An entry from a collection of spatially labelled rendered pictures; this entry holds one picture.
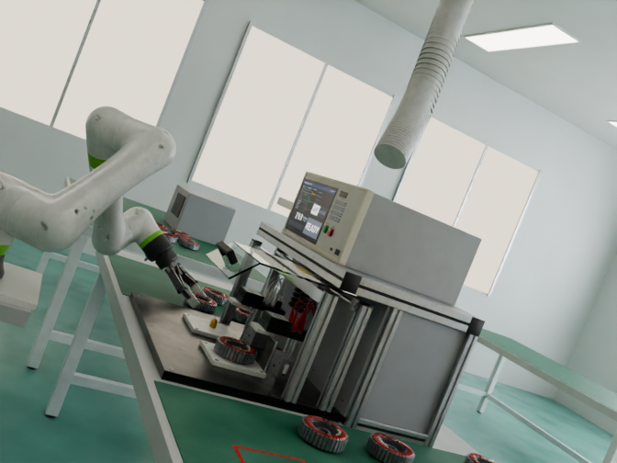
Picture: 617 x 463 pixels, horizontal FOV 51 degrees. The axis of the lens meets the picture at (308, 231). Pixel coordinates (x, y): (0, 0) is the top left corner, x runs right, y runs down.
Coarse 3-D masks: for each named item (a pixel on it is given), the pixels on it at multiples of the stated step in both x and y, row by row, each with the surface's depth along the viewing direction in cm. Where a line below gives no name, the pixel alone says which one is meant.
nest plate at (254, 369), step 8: (200, 344) 173; (208, 344) 173; (208, 352) 166; (216, 352) 169; (216, 360) 161; (224, 360) 164; (232, 368) 163; (240, 368) 164; (248, 368) 165; (256, 368) 168; (256, 376) 166; (264, 376) 167
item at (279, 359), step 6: (276, 354) 176; (282, 354) 176; (276, 360) 175; (282, 360) 172; (288, 360) 172; (294, 360) 174; (270, 366) 177; (276, 366) 174; (282, 366) 172; (276, 372) 172; (288, 372) 173
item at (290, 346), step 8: (264, 312) 173; (272, 312) 174; (264, 320) 172; (272, 320) 169; (280, 320) 170; (256, 328) 169; (264, 328) 170; (272, 328) 169; (280, 328) 170; (288, 328) 171; (288, 336) 171; (296, 336) 172; (304, 336) 173; (288, 344) 178; (296, 344) 174; (288, 352) 176
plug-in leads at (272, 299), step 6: (264, 288) 199; (276, 288) 200; (282, 288) 200; (264, 294) 197; (270, 294) 195; (276, 294) 196; (264, 300) 197; (270, 300) 199; (276, 300) 200; (276, 306) 200
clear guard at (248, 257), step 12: (216, 252) 166; (240, 252) 160; (252, 252) 163; (216, 264) 158; (228, 264) 155; (240, 264) 152; (252, 264) 149; (264, 264) 149; (276, 264) 158; (288, 264) 168; (228, 276) 147; (300, 276) 153; (312, 276) 163; (336, 288) 157
